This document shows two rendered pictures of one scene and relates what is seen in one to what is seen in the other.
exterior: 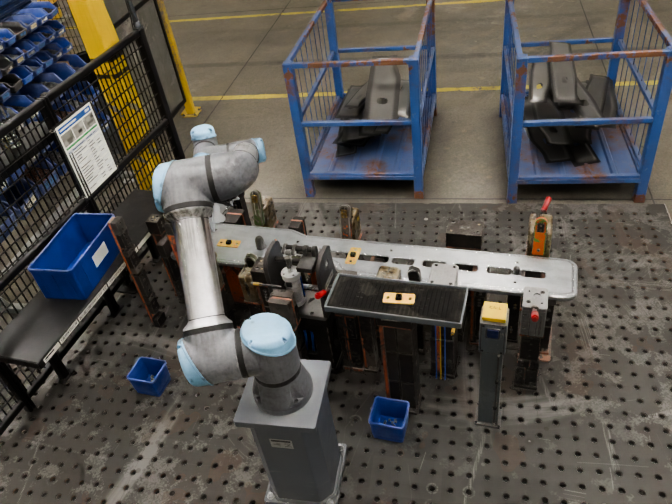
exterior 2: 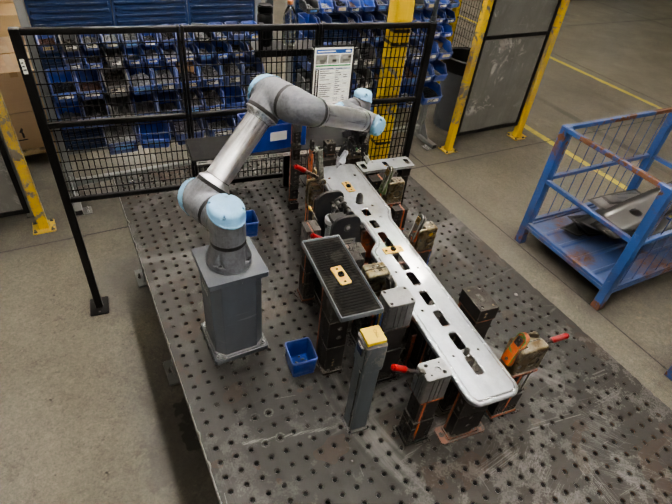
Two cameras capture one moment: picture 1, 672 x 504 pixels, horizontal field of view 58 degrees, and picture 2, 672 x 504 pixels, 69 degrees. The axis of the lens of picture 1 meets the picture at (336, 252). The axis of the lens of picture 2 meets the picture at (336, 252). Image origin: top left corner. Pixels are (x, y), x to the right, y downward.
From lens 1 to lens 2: 0.95 m
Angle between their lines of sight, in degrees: 32
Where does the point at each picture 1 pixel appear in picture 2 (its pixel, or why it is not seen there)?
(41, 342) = (206, 154)
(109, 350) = (256, 199)
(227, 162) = (294, 95)
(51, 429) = not seen: hidden behind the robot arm
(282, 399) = (212, 257)
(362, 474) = (253, 366)
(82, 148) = (328, 72)
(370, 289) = (337, 257)
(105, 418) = not seen: hidden behind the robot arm
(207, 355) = (191, 193)
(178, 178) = (264, 86)
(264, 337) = (217, 207)
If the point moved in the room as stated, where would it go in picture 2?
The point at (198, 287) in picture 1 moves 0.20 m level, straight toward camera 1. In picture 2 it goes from (222, 155) to (177, 181)
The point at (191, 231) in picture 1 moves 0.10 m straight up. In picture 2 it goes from (246, 122) to (245, 91)
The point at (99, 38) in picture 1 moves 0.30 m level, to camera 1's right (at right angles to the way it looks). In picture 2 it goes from (395, 12) to (444, 29)
